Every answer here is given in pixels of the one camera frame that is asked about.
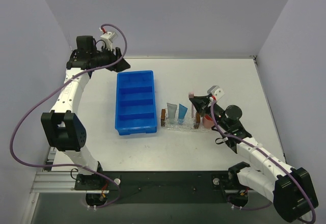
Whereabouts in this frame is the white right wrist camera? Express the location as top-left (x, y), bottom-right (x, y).
top-left (207, 86), bottom-right (225, 102)

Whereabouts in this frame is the blue toothpaste tube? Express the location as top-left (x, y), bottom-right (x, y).
top-left (177, 104), bottom-right (188, 124)

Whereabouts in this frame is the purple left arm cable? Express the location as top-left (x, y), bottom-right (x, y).
top-left (9, 23), bottom-right (128, 208)

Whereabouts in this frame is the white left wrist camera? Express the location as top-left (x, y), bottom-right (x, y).
top-left (100, 31), bottom-right (118, 51)

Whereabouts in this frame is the white toothpaste tube green cap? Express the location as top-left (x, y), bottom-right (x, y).
top-left (167, 103), bottom-right (178, 124)

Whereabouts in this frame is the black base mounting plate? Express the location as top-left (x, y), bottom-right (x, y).
top-left (74, 171), bottom-right (249, 206)

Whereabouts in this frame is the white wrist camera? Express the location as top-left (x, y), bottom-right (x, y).
top-left (100, 31), bottom-right (118, 51)
top-left (207, 86), bottom-right (225, 102)

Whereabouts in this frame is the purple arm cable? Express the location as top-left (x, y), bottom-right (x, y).
top-left (209, 99), bottom-right (317, 224)
top-left (9, 23), bottom-right (128, 208)

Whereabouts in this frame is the pink toothbrush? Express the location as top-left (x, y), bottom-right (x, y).
top-left (188, 92), bottom-right (195, 119)

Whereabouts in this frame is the clear holder with wooden ends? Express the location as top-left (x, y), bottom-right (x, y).
top-left (160, 108), bottom-right (202, 130)

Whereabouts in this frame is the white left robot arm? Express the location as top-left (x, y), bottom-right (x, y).
top-left (41, 32), bottom-right (130, 189)

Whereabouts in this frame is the blue plastic divided bin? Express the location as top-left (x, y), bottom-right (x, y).
top-left (115, 70), bottom-right (157, 135)

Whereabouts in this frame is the pink plastic cup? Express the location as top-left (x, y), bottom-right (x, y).
top-left (202, 115), bottom-right (214, 129)

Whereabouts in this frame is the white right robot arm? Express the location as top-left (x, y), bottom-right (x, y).
top-left (190, 95), bottom-right (318, 223)

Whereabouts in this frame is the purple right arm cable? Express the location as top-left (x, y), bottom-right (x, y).
top-left (209, 99), bottom-right (317, 224)

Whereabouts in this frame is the clear textured oval tray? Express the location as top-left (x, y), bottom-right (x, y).
top-left (158, 109), bottom-right (216, 133)

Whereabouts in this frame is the aluminium front rail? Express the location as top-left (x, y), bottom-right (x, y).
top-left (31, 172), bottom-right (75, 193)

